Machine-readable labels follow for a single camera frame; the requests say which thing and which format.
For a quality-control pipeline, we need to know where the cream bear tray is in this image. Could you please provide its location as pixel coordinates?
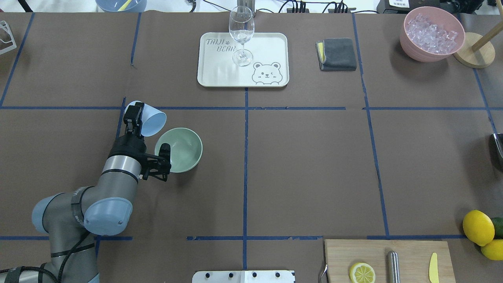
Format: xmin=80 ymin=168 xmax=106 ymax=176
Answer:
xmin=197 ymin=32 xmax=290 ymax=87

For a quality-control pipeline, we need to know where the grey folded cloth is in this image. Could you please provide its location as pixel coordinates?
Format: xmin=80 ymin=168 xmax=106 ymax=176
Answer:
xmin=316 ymin=38 xmax=357 ymax=71

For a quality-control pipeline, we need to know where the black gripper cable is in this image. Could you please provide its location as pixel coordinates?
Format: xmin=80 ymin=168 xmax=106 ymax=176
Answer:
xmin=0 ymin=232 xmax=93 ymax=283

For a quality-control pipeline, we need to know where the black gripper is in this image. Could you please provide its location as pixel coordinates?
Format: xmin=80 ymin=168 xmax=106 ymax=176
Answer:
xmin=108 ymin=103 xmax=147 ymax=164

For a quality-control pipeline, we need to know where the yellow lemon large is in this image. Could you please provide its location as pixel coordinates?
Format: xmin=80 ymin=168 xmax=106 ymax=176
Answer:
xmin=462 ymin=209 xmax=495 ymax=247

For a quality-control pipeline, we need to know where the white wire cup rack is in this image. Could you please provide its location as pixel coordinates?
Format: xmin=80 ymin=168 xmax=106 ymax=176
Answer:
xmin=0 ymin=21 xmax=17 ymax=55

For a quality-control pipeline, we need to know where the yellow plastic knife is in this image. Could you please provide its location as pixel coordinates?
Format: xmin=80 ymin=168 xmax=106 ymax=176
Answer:
xmin=429 ymin=252 xmax=439 ymax=283

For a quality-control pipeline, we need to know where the clear wine glass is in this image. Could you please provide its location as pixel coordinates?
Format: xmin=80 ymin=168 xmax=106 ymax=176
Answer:
xmin=228 ymin=6 xmax=255 ymax=67

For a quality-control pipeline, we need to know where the lemon half slice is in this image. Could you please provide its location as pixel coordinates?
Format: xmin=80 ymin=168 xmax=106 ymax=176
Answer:
xmin=348 ymin=262 xmax=376 ymax=283

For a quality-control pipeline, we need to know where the blue bowl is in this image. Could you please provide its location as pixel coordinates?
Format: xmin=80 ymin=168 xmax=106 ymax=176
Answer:
xmin=95 ymin=0 xmax=148 ymax=13

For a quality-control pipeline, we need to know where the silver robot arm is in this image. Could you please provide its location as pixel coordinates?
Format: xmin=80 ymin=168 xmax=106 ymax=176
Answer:
xmin=1 ymin=101 xmax=158 ymax=283

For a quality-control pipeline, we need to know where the aluminium frame post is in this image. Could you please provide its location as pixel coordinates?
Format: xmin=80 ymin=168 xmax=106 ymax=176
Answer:
xmin=244 ymin=0 xmax=256 ymax=13

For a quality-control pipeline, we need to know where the yellow sponge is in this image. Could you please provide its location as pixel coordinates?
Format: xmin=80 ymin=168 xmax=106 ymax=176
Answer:
xmin=316 ymin=41 xmax=325 ymax=64

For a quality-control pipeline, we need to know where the green lime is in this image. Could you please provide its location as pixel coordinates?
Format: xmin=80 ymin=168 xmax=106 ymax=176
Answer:
xmin=490 ymin=217 xmax=503 ymax=239

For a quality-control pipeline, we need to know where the pink bowl with ice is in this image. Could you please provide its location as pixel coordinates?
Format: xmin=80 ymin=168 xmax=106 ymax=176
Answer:
xmin=400 ymin=6 xmax=465 ymax=62

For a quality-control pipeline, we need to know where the yellow plastic fork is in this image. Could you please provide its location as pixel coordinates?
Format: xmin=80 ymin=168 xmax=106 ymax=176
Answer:
xmin=117 ymin=0 xmax=132 ymax=11

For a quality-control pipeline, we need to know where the light blue cup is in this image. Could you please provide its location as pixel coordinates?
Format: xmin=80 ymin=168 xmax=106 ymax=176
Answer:
xmin=141 ymin=103 xmax=167 ymax=137

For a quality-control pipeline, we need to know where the mint green bowl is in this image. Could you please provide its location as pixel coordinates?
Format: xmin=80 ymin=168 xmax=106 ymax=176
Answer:
xmin=154 ymin=128 xmax=203 ymax=173

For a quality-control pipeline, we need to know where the yellow lemon small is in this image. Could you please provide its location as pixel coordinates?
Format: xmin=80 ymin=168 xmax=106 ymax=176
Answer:
xmin=480 ymin=239 xmax=503 ymax=261

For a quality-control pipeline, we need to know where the wooden mug tree stand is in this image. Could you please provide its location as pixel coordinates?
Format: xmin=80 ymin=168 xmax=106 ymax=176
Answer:
xmin=454 ymin=21 xmax=503 ymax=69

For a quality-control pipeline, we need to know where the wooden cutting board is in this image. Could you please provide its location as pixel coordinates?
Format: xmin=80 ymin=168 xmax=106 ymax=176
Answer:
xmin=325 ymin=239 xmax=456 ymax=283

